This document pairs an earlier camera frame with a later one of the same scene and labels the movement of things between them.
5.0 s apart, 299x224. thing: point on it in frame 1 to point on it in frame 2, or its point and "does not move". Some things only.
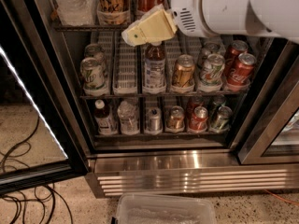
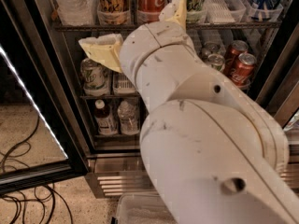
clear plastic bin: x=144 y=208 does not move
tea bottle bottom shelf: x=106 y=125 does not move
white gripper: x=189 y=7 to x=149 y=45
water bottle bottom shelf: x=129 y=123 does not move
